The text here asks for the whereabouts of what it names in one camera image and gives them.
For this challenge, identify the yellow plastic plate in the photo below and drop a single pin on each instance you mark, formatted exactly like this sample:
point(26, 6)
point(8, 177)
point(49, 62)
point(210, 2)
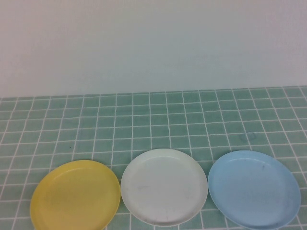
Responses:
point(74, 198)

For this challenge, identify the light blue plastic plate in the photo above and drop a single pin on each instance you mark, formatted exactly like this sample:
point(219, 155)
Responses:
point(254, 191)

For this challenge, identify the green checkered tablecloth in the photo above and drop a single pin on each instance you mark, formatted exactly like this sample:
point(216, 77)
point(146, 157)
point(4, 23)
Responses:
point(153, 119)

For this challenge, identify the white plastic plate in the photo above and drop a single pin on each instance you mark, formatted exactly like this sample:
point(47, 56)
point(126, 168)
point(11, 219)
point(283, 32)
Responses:
point(163, 189)

